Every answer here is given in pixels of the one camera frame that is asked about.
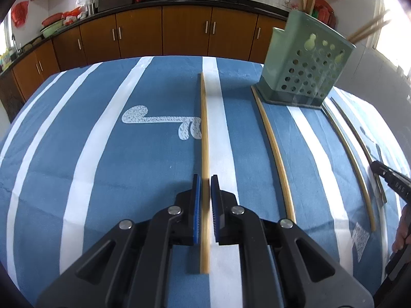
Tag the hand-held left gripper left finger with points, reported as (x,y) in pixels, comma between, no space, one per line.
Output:
(196,211)

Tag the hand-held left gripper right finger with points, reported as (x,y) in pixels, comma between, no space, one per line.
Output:
(215,211)

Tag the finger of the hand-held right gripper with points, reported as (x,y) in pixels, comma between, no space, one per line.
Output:
(391,179)

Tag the green perforated chopstick holder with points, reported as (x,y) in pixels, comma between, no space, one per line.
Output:
(289,54)

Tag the person's right hand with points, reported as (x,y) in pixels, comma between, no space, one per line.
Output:
(403,231)

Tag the blue white striped tablecloth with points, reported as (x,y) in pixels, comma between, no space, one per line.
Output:
(96,166)

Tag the large red plastic bag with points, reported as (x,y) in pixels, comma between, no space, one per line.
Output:
(324,11)

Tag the wooden lower kitchen cabinets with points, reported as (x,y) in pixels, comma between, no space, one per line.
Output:
(186,29)

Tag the black kitchen countertop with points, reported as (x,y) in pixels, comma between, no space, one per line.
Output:
(192,1)

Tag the steel canister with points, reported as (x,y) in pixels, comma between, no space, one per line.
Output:
(91,8)

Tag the green plastic basin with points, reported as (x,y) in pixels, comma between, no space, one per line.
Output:
(53,30)

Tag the red plastic basin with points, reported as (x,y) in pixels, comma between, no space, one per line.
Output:
(53,19)

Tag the metal faucet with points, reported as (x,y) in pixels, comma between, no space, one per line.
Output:
(14,43)

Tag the hanging red plastic bag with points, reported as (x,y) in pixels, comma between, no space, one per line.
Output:
(20,12)

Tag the large white frame window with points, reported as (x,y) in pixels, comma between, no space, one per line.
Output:
(395,32)

